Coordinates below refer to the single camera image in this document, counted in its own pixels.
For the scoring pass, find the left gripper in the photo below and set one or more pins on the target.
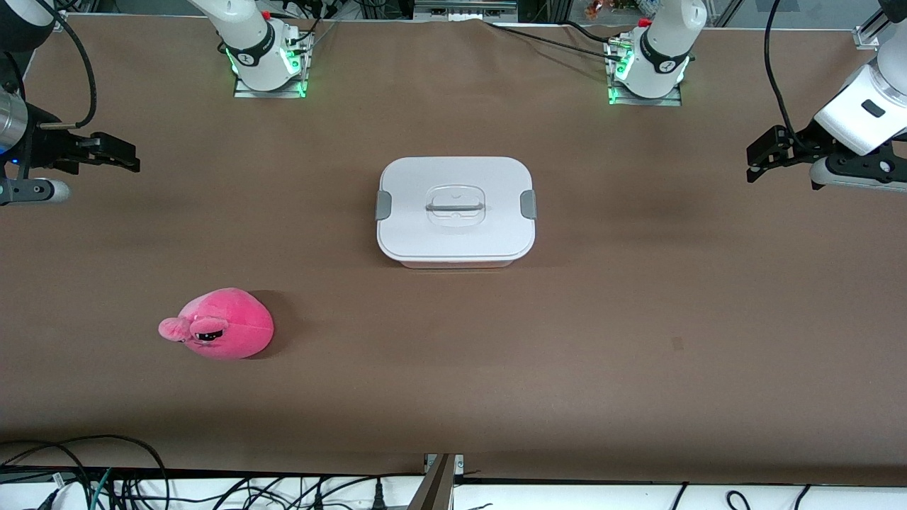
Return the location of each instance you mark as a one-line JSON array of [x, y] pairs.
[[803, 144]]

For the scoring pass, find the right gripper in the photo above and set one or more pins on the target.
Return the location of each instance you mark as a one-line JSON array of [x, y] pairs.
[[45, 146]]

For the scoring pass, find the pink plush toy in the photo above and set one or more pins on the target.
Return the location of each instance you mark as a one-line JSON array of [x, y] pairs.
[[227, 326]]

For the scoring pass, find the white box lid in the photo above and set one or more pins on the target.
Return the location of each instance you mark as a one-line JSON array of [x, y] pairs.
[[453, 234]]

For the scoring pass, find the white Franka left arm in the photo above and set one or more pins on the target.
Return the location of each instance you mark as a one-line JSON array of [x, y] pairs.
[[662, 57]]

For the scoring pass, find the translucent white box base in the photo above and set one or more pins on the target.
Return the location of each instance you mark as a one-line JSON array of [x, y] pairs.
[[457, 264]]

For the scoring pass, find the aluminium corner profile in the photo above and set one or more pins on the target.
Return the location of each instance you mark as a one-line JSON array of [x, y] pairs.
[[868, 37]]

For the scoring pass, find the grey lid latch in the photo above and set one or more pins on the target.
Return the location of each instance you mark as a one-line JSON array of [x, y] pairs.
[[383, 205], [528, 204]]

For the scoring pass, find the brown table cover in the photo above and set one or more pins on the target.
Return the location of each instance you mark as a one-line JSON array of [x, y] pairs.
[[453, 368]]

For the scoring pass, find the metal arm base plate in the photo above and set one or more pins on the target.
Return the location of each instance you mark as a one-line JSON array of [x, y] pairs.
[[244, 93], [666, 101]]

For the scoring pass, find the aluminium profile post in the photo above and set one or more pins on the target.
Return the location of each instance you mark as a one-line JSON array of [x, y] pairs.
[[436, 489]]

